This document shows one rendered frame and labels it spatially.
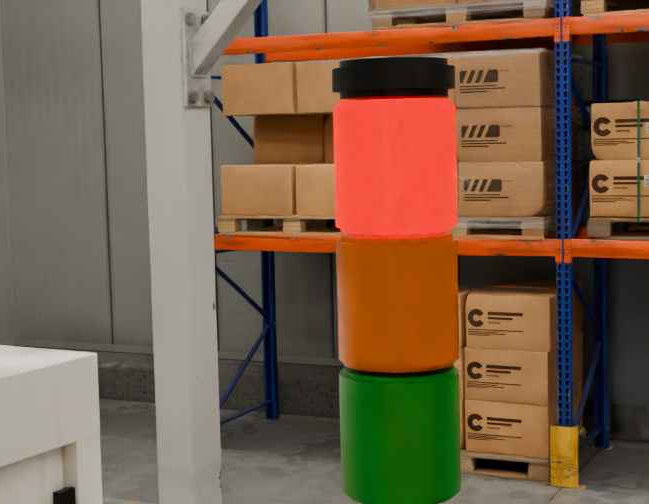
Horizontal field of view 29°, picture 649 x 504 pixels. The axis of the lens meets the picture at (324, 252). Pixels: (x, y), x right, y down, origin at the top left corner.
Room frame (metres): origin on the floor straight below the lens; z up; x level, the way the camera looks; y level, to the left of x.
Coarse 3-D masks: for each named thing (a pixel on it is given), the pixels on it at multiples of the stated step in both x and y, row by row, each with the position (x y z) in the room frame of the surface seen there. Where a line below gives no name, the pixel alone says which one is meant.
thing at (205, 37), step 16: (224, 0) 2.99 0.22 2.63; (240, 0) 2.97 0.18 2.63; (256, 0) 2.99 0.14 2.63; (192, 16) 3.03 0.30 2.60; (208, 16) 3.09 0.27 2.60; (224, 16) 2.99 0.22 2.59; (240, 16) 2.99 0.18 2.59; (192, 32) 3.05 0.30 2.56; (208, 32) 3.01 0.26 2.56; (224, 32) 3.00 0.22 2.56; (192, 48) 3.04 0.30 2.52; (208, 48) 3.02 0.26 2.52; (224, 48) 3.05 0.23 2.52; (192, 64) 3.04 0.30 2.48; (208, 64) 3.06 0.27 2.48; (192, 80) 3.04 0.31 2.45; (208, 80) 3.10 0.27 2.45; (192, 96) 3.02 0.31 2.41; (208, 96) 3.08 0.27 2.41
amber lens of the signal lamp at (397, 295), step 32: (352, 256) 0.50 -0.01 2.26; (384, 256) 0.49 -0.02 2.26; (416, 256) 0.49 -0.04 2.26; (448, 256) 0.50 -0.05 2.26; (352, 288) 0.50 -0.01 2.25; (384, 288) 0.49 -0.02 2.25; (416, 288) 0.49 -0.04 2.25; (448, 288) 0.50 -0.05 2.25; (352, 320) 0.50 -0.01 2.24; (384, 320) 0.49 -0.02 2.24; (416, 320) 0.49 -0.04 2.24; (448, 320) 0.50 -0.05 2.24; (352, 352) 0.50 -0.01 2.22; (384, 352) 0.49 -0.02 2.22; (416, 352) 0.49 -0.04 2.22; (448, 352) 0.50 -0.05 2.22
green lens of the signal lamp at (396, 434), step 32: (352, 384) 0.50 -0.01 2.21; (384, 384) 0.49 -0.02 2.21; (416, 384) 0.49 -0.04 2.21; (448, 384) 0.50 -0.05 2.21; (352, 416) 0.50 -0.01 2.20; (384, 416) 0.49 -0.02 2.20; (416, 416) 0.49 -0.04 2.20; (448, 416) 0.50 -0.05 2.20; (352, 448) 0.50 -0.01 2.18; (384, 448) 0.49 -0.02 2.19; (416, 448) 0.49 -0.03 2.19; (448, 448) 0.50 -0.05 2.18; (352, 480) 0.50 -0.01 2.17; (384, 480) 0.49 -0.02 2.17; (416, 480) 0.49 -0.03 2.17; (448, 480) 0.50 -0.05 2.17
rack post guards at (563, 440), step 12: (552, 432) 7.96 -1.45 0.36; (564, 432) 7.92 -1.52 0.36; (576, 432) 7.92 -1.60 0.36; (552, 444) 7.96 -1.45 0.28; (564, 444) 7.92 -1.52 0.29; (576, 444) 7.92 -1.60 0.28; (552, 456) 7.96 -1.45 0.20; (564, 456) 7.92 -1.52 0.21; (576, 456) 7.92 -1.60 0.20; (552, 468) 7.96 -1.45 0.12; (564, 468) 7.92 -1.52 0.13; (576, 468) 7.92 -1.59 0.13; (552, 480) 7.96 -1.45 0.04; (564, 480) 7.92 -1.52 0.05; (576, 480) 7.92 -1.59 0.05
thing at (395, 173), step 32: (352, 128) 0.50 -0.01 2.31; (384, 128) 0.49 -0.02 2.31; (416, 128) 0.49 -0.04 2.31; (448, 128) 0.50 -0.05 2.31; (352, 160) 0.50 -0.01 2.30; (384, 160) 0.49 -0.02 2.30; (416, 160) 0.49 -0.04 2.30; (448, 160) 0.50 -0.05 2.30; (352, 192) 0.50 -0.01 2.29; (384, 192) 0.49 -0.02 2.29; (416, 192) 0.49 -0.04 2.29; (448, 192) 0.50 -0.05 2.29; (352, 224) 0.50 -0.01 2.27; (384, 224) 0.49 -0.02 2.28; (416, 224) 0.49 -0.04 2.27; (448, 224) 0.50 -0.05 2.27
